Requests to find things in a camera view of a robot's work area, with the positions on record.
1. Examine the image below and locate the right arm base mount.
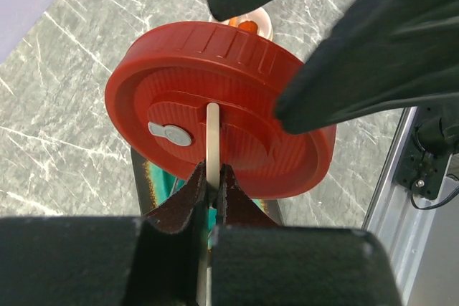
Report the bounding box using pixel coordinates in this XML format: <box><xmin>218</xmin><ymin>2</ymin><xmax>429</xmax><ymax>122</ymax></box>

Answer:
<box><xmin>394</xmin><ymin>102</ymin><xmax>458</xmax><ymax>211</ymax></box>

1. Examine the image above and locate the red fried chicken piece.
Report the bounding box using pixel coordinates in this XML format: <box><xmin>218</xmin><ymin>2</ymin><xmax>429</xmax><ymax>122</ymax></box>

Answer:
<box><xmin>228</xmin><ymin>17</ymin><xmax>258</xmax><ymax>34</ymax></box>

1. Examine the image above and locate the aluminium mounting rail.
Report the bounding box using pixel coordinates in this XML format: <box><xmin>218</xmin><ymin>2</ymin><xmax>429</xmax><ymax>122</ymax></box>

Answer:
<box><xmin>364</xmin><ymin>97</ymin><xmax>458</xmax><ymax>305</ymax></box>

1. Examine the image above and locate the red round lid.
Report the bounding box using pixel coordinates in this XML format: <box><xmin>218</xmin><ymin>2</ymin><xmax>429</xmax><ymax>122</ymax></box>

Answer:
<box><xmin>105</xmin><ymin>21</ymin><xmax>336</xmax><ymax>199</ymax></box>

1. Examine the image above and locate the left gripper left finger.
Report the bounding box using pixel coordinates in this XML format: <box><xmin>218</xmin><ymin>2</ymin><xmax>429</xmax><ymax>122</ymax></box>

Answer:
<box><xmin>1</xmin><ymin>163</ymin><xmax>208</xmax><ymax>305</ymax></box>

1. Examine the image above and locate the cream white bowl container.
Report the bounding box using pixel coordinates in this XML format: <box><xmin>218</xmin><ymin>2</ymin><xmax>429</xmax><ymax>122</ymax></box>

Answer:
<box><xmin>208</xmin><ymin>7</ymin><xmax>273</xmax><ymax>41</ymax></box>

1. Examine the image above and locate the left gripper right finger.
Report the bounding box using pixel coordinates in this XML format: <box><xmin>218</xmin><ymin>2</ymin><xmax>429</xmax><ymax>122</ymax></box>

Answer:
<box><xmin>211</xmin><ymin>165</ymin><xmax>402</xmax><ymax>305</ymax></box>

